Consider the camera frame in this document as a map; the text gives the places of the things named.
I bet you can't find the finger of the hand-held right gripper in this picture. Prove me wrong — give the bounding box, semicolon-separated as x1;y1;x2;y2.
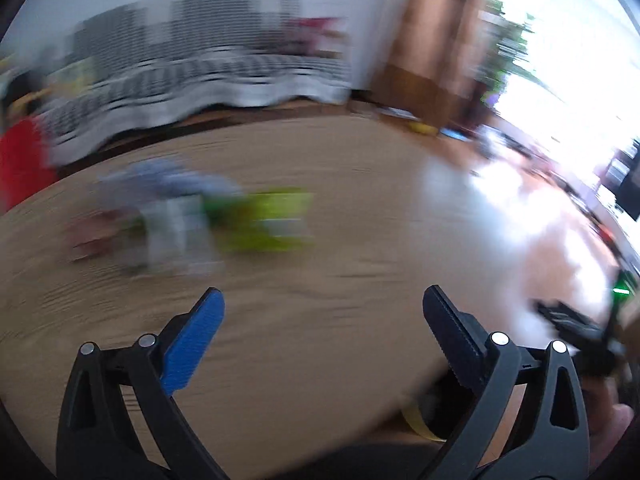
570;341;626;377
534;299;608;345

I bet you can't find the black trash bin gold rim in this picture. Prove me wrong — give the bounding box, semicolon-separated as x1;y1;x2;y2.
400;391;453;446

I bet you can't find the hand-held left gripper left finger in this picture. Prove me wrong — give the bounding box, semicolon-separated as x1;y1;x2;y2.
56;287;228;480

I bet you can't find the green wrapper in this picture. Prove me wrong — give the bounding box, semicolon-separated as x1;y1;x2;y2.
205;187;316;253

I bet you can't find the black screen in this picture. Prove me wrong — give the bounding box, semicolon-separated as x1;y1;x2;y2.
604;139;640;222

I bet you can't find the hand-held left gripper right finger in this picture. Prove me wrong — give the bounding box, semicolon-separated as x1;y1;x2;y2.
422;285;591;480

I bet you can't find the white blue snack wrapper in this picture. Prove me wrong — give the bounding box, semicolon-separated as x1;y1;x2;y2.
127;200;223;278

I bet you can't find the red cloth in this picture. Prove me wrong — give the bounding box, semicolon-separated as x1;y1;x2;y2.
0;115;60;212

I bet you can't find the person's pink sleeved right forearm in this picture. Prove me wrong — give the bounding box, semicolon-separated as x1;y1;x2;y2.
582;380;636;467

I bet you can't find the grey blue wrapper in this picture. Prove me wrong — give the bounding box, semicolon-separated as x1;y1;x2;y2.
97;159;243;206

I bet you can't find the black white patterned sofa blanket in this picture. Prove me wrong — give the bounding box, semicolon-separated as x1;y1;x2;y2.
40;0;353;163

